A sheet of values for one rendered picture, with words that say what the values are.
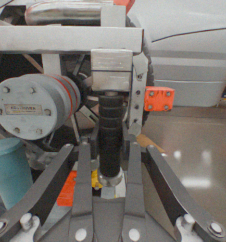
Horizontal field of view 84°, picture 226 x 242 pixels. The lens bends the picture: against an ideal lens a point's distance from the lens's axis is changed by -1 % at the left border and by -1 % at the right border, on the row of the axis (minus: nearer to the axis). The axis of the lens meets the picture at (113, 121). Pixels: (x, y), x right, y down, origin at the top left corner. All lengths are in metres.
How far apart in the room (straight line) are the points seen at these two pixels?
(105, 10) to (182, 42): 0.67
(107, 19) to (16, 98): 0.21
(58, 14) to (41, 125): 0.19
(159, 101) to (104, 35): 0.27
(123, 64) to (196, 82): 0.75
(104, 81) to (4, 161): 0.34
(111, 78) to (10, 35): 0.15
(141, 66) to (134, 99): 0.09
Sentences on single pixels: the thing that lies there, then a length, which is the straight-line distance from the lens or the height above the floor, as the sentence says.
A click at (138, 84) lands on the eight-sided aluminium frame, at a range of 0.39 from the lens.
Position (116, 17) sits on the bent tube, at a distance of 0.21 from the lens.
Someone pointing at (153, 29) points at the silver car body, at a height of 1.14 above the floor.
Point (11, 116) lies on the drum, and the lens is 0.32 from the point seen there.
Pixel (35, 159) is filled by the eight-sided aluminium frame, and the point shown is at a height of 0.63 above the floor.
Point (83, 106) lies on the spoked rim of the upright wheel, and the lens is 0.51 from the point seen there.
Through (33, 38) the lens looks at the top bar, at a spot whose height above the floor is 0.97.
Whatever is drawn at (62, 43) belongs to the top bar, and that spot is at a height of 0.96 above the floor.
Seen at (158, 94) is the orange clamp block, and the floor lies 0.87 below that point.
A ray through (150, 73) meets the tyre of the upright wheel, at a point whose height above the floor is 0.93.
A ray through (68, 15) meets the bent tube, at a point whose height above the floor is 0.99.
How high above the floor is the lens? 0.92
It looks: 20 degrees down
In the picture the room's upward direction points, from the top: 1 degrees clockwise
